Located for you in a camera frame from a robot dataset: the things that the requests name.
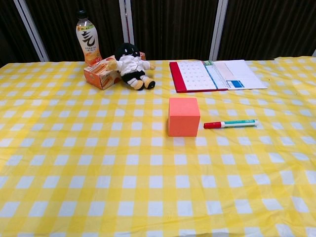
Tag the orange cube block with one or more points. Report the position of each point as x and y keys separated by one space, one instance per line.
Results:
x=184 y=118

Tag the red capped green marker pen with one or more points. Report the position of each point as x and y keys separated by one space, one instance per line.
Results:
x=229 y=124

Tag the black and white plush doll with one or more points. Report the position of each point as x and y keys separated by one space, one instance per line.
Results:
x=132 y=66

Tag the yellow checkered tablecloth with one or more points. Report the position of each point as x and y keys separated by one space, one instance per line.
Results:
x=123 y=172

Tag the red edged desk calendar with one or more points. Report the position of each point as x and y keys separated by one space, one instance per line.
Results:
x=214 y=75

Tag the orange tissue box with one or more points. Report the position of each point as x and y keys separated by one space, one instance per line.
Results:
x=101 y=74

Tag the dark brown curtain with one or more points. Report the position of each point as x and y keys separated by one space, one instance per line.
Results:
x=172 y=27

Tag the orange drink bottle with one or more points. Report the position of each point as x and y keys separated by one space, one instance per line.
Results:
x=88 y=42

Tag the white frame post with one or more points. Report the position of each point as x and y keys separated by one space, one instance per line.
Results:
x=217 y=29
x=126 y=22
x=32 y=28

